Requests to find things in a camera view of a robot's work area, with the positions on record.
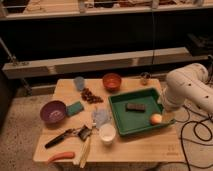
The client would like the bunch of red grapes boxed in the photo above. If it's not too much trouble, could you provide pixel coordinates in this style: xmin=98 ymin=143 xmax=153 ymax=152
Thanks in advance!
xmin=81 ymin=88 xmax=103 ymax=104

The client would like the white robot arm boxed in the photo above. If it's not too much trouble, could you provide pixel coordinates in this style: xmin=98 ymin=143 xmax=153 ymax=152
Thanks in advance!
xmin=160 ymin=63 xmax=213 ymax=115

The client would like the orange bowl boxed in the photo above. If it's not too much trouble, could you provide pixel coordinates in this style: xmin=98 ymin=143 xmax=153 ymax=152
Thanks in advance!
xmin=102 ymin=73 xmax=122 ymax=91

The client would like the purple bowl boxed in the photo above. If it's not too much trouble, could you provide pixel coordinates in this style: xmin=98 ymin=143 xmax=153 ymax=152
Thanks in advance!
xmin=40 ymin=100 xmax=66 ymax=124

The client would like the blue translucent cup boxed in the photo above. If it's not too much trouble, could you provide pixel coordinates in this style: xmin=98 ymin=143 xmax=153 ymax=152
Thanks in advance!
xmin=74 ymin=77 xmax=85 ymax=91

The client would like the crumpled clear plastic wrap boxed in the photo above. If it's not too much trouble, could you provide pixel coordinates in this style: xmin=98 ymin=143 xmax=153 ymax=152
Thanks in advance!
xmin=92 ymin=108 xmax=110 ymax=129

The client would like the dark brown rectangular block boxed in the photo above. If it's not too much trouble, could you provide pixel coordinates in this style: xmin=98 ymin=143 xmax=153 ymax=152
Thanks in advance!
xmin=125 ymin=103 xmax=146 ymax=112

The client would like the green plastic tray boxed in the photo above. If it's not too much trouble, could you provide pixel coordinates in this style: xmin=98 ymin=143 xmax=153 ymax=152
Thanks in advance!
xmin=108 ymin=87 xmax=175 ymax=136

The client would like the green sponge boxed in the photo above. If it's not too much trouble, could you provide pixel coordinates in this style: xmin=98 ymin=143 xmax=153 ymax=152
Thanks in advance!
xmin=67 ymin=101 xmax=84 ymax=117

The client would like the white cup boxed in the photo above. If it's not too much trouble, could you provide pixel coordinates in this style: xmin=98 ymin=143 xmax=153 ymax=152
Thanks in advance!
xmin=99 ymin=124 xmax=116 ymax=145

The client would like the wooden table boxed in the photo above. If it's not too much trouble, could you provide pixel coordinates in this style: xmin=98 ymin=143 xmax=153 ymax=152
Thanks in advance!
xmin=33 ymin=78 xmax=184 ymax=163

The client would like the orange carrot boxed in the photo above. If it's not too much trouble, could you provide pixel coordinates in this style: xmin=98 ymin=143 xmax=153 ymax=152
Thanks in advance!
xmin=46 ymin=151 xmax=75 ymax=164

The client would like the wooden shelf rail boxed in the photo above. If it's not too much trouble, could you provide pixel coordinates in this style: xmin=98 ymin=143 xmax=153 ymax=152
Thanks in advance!
xmin=2 ymin=47 xmax=208 ymax=79

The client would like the black handled kitchen tool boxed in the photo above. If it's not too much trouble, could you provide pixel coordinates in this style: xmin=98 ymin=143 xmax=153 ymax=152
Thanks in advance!
xmin=45 ymin=125 xmax=92 ymax=149

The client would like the black floor cable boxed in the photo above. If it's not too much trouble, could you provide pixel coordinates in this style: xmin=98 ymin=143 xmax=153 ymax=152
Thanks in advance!
xmin=175 ymin=105 xmax=213 ymax=171

